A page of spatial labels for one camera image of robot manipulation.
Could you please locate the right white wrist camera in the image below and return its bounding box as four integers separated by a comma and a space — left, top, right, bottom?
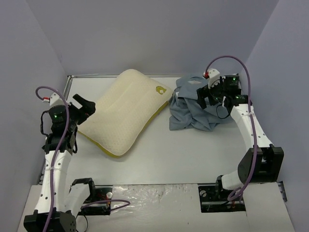
203, 68, 220, 89

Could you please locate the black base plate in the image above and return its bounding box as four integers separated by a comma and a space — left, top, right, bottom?
79, 186, 113, 215
198, 184, 246, 213

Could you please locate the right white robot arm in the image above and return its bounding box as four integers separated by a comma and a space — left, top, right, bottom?
197, 70, 284, 200

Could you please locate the cream white pillow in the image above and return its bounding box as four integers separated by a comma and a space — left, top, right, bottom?
78, 69, 173, 158

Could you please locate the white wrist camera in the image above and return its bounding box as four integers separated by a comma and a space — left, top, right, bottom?
203, 68, 220, 89
42, 93, 64, 107

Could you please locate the striped pillowcase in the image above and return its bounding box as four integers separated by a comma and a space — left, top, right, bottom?
169, 76, 232, 132

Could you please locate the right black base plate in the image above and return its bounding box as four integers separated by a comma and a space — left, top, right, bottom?
198, 184, 246, 213

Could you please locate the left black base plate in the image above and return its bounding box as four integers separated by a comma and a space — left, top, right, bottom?
79, 186, 113, 215

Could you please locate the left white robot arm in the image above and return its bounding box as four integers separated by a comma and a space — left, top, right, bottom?
23, 94, 97, 232

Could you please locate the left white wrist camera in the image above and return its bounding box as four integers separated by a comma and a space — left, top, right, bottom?
42, 93, 64, 107

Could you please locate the thin black cable loop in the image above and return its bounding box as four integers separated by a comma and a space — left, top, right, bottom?
76, 214, 89, 232

